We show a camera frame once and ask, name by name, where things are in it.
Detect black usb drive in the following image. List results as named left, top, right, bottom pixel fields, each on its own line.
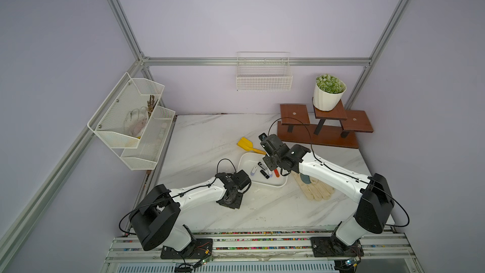
left=260, top=169, right=270, bottom=179
left=258, top=162, right=268, bottom=171

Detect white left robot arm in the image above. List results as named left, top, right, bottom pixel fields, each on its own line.
left=128, top=170, right=251, bottom=256

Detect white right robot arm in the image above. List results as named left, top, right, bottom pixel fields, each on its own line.
left=259, top=133, right=397, bottom=248

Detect white plastic storage box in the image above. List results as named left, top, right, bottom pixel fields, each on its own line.
left=238, top=152, right=287, bottom=188

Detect yellow plastic toy shovel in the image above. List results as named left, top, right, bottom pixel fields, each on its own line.
left=237, top=137, right=266, bottom=155

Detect beige work glove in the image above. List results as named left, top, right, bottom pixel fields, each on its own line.
left=291, top=172, right=335, bottom=202

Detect brown wooden tiered stand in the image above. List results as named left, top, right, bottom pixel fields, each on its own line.
left=277, top=101, right=374, bottom=149

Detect white pot green plant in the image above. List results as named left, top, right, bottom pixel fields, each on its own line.
left=313, top=74, right=347, bottom=111

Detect brown dried twigs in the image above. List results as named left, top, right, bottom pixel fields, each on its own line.
left=147, top=95, right=158, bottom=118

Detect clear glass in shelf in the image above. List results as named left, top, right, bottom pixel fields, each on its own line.
left=124, top=107, right=149, bottom=139

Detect white mesh two-tier shelf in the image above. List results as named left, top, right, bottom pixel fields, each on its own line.
left=87, top=73, right=176, bottom=171

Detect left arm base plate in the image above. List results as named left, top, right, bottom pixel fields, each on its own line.
left=160, top=238, right=213, bottom=260

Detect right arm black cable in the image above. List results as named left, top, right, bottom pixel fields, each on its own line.
left=267, top=117, right=410, bottom=228

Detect white wire wall basket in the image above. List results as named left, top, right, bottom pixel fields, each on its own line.
left=236, top=52, right=293, bottom=92

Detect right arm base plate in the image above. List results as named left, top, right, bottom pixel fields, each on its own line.
left=309, top=223, right=364, bottom=258

